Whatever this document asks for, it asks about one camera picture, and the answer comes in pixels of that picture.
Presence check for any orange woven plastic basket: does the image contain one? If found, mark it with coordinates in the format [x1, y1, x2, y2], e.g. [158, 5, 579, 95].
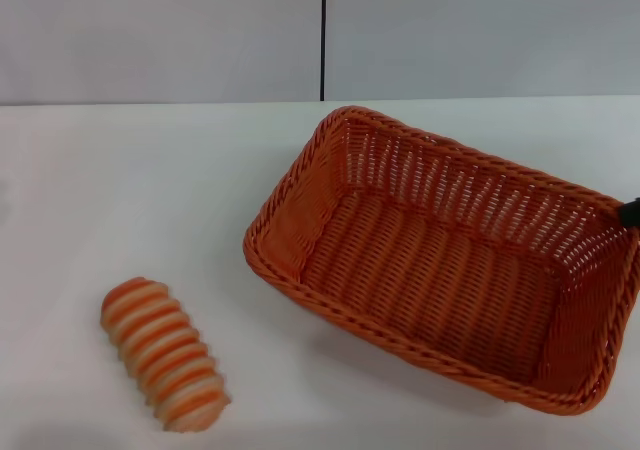
[243, 104, 640, 417]

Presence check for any orange white striped bread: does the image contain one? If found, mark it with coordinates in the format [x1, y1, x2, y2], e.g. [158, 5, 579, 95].
[100, 276, 232, 434]

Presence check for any black vertical wall strip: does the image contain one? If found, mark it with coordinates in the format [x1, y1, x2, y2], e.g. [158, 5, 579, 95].
[318, 0, 329, 104]

